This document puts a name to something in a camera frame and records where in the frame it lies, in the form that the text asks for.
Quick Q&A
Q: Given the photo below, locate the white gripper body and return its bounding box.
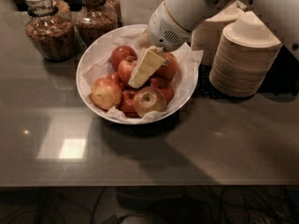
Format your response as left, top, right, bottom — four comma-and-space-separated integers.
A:
148, 1, 192, 51

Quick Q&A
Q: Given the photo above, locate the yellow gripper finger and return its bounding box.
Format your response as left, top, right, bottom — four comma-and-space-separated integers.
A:
128, 46, 165, 89
135, 30, 150, 49

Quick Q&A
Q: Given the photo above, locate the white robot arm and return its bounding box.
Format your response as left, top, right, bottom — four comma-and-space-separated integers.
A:
147, 0, 299, 92

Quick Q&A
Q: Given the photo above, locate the red apple with sticker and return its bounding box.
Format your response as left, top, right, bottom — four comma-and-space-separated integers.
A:
156, 52, 178, 80

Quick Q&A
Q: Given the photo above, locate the yellow-red apple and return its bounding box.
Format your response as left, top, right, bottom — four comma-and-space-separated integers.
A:
90, 77, 122, 110
133, 87, 166, 118

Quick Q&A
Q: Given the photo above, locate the white bowl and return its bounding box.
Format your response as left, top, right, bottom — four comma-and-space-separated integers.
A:
76, 23, 199, 125

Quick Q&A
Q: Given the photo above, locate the small red apple left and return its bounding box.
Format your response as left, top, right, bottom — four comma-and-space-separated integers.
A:
107, 72, 125, 91

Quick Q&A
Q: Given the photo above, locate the dark red apple bottom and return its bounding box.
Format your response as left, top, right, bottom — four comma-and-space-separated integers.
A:
119, 90, 138, 118

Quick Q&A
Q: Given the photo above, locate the yellow-red apple front left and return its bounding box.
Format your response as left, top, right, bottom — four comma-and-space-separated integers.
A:
90, 77, 122, 110

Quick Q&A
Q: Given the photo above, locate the white paper liner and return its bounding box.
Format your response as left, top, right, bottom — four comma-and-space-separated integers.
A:
79, 28, 204, 122

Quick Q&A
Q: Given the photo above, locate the white napkin holder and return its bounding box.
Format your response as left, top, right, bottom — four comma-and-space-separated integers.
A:
121, 0, 163, 25

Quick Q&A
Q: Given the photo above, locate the rear stack of paper bowls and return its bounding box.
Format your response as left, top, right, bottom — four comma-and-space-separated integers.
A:
191, 3, 243, 66

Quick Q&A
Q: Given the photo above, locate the stack of paper bowls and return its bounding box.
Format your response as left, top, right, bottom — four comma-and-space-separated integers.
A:
191, 3, 243, 66
209, 11, 282, 98

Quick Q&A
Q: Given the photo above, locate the glass jar of granola right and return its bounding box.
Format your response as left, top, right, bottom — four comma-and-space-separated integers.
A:
74, 0, 118, 47

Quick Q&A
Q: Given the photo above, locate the glass jar of granola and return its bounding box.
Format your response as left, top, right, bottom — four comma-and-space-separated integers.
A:
24, 0, 75, 62
74, 0, 118, 47

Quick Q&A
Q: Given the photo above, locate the front stack of paper bowls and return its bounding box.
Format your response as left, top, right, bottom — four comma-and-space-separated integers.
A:
209, 11, 282, 98

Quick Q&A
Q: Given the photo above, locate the glass jar of granola left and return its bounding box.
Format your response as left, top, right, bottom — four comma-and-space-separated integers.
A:
24, 0, 75, 62

